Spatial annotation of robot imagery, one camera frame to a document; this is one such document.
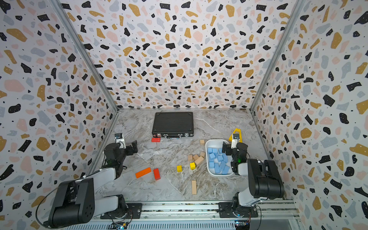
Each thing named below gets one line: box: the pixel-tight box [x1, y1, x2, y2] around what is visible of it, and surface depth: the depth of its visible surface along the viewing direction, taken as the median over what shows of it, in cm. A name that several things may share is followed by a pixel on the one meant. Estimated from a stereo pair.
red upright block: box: [153, 168, 161, 181], surface depth 86 cm
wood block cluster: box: [187, 151, 206, 166], surface depth 93 cm
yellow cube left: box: [176, 164, 183, 173], surface depth 89 cm
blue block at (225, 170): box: [221, 164, 230, 175], surface depth 89 cm
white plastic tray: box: [205, 138, 233, 177], surface depth 92 cm
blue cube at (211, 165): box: [208, 161, 215, 169], surface depth 89 cm
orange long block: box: [135, 167, 152, 179], surface depth 89 cm
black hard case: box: [151, 111, 195, 138], surface depth 106 cm
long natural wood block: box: [191, 180, 197, 196], surface depth 83 cm
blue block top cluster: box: [214, 162, 221, 174], surface depth 90 cm
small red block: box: [151, 137, 161, 143], surface depth 105 cm
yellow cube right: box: [189, 161, 196, 171], surface depth 90 cm
